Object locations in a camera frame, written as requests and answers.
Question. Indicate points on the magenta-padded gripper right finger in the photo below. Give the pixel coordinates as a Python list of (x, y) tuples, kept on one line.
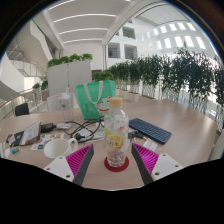
[(147, 159)]

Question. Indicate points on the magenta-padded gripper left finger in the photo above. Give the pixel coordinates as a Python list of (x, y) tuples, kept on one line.
[(78, 160)]

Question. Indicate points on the clear drink bottle yellow label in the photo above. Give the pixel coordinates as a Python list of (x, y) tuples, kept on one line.
[(116, 133)]

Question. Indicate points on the small white packet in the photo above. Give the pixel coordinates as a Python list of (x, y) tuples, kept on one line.
[(150, 145)]

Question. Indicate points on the white mug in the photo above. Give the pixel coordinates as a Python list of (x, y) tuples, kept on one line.
[(58, 148)]

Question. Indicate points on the dark blue keyboard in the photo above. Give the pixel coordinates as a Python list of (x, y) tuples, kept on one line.
[(150, 130)]

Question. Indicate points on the flat round red coaster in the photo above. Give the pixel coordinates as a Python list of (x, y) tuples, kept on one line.
[(116, 168)]

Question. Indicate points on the colourful sticker sheet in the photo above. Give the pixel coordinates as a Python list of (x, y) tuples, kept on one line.
[(50, 137)]

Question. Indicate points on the white charger block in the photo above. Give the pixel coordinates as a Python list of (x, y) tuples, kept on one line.
[(63, 125)]

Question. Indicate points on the black power adapter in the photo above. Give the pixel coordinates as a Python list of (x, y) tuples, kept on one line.
[(48, 127)]

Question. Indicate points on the white printed packet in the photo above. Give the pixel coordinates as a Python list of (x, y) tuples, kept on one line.
[(30, 133)]

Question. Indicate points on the clear shaker bottle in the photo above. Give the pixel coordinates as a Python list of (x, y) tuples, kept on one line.
[(66, 106)]

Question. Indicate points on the green tote bag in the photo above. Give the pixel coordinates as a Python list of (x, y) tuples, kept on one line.
[(91, 103)]

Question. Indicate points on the small teal item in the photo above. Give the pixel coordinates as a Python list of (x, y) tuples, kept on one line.
[(15, 150)]

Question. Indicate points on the black notebook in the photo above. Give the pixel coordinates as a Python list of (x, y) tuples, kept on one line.
[(17, 137)]

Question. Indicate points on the small black red case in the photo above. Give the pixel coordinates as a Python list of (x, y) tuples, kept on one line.
[(8, 137)]

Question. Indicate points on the black chair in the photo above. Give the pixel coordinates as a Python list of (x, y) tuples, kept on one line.
[(22, 109)]

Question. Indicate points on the potted plants brown planter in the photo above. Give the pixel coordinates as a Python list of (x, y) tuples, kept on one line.
[(43, 86)]

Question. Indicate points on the white cabinet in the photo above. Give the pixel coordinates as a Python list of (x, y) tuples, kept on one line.
[(68, 76)]

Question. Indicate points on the wood-topped glass railing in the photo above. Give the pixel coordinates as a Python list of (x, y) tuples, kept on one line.
[(13, 98)]

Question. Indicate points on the row of green hedge plants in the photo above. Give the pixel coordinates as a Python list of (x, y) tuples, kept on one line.
[(173, 73)]

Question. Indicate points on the green plants on cabinet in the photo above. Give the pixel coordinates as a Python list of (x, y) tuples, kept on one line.
[(68, 59)]

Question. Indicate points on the group of ceiling light strips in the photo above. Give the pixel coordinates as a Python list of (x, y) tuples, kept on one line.
[(85, 16)]

